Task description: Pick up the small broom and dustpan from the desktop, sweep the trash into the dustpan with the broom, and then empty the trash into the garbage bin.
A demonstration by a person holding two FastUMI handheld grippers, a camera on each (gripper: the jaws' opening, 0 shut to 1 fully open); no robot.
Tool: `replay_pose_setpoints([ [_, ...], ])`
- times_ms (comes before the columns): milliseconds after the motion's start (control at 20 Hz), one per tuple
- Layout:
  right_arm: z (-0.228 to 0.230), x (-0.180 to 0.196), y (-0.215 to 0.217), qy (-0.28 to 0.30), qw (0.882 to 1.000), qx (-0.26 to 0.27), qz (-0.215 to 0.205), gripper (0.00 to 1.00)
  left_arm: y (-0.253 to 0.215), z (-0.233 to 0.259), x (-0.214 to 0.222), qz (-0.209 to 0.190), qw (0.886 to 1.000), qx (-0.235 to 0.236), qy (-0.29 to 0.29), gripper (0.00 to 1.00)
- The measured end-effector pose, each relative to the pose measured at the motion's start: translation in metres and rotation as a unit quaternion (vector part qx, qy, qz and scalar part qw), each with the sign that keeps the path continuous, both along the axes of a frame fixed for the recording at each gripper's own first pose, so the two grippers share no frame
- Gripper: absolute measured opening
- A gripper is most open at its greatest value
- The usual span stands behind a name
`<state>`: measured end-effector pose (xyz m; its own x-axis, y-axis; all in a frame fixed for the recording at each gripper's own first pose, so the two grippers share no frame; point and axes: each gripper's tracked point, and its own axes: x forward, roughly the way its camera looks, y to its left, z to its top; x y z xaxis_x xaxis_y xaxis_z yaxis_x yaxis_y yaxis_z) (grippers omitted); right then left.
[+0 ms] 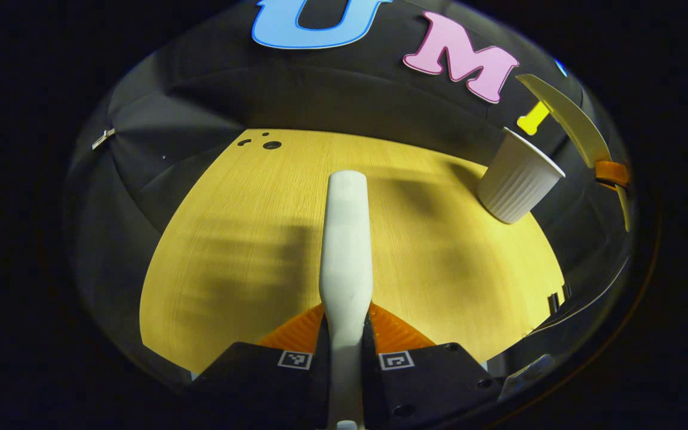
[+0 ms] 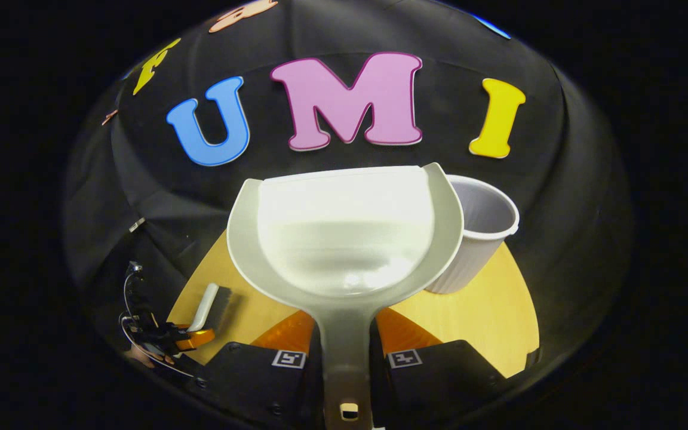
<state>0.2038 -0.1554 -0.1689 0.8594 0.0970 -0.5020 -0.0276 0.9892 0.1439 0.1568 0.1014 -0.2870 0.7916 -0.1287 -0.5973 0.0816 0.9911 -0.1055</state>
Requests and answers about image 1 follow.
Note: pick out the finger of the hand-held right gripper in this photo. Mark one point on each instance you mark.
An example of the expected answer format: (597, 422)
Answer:
(611, 174)

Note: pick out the black backdrop cloth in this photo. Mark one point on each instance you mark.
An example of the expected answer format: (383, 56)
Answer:
(320, 89)

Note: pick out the white dustpan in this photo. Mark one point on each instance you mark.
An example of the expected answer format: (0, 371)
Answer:
(577, 122)

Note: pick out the white ribbed garbage bin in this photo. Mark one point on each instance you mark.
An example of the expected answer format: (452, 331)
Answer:
(517, 179)

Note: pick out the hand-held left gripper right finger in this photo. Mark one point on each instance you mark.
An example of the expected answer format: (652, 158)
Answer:
(433, 382)

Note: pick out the small white broom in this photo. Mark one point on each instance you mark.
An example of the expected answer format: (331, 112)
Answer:
(345, 251)

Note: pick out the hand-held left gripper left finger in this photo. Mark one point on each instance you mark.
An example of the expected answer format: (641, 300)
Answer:
(260, 382)

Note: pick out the small silver clip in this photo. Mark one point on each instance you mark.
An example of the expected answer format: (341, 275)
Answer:
(103, 138)

